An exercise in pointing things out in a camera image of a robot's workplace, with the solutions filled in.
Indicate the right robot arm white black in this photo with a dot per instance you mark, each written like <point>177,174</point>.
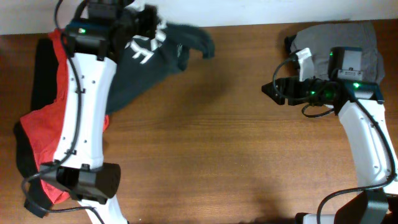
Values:
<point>359,105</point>

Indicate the red printed t-shirt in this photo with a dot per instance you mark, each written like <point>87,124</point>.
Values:
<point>44,126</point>

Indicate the black Nike t-shirt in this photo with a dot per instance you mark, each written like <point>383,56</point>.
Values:
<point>145,62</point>

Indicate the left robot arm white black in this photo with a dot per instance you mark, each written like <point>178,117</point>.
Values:
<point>93,41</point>

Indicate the grey folded shorts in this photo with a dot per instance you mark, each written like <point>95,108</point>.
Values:
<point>320,39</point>

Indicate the black garment under red shirt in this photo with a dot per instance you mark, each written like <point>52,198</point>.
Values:
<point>43,93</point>

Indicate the dark navy folded garment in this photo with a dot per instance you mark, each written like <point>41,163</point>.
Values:
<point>288,41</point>

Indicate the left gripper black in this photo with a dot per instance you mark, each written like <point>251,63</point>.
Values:
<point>152,13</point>

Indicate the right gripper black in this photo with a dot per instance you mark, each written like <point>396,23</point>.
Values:
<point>283,84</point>

